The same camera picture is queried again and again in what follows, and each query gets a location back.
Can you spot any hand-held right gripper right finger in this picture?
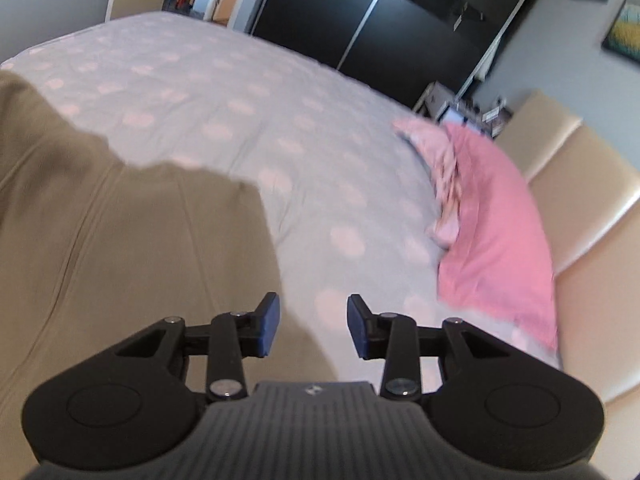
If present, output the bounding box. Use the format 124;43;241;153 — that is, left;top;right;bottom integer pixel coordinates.
347;294;507;403

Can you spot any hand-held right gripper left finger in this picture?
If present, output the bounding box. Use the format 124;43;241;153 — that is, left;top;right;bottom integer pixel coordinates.
115;292;281;403

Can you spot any beige garment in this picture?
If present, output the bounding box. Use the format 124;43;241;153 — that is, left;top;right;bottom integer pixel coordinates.
0;70;342;480

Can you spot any light pink patterned pillow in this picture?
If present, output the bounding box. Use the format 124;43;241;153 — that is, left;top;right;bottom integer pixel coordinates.
392;117;462;249

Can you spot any polka dot bed cover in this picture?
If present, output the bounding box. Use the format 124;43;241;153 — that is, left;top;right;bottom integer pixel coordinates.
0;10;562;386

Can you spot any white nightstand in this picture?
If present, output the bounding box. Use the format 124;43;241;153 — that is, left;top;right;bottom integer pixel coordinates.
414;81;512;139

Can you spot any cream padded headboard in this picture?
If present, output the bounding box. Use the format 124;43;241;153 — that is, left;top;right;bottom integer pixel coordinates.
492;89;640;407

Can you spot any black wardrobe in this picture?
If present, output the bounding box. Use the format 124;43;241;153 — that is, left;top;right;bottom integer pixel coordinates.
247;0;556;111

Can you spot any framed wall picture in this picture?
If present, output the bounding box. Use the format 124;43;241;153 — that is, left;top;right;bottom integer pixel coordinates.
601;0;640;64

